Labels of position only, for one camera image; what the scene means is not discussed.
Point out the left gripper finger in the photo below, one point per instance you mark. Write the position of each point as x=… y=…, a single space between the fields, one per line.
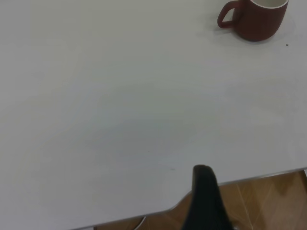
x=206 y=203

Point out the red ceramic mug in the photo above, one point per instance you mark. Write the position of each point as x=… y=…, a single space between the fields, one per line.
x=259 y=21

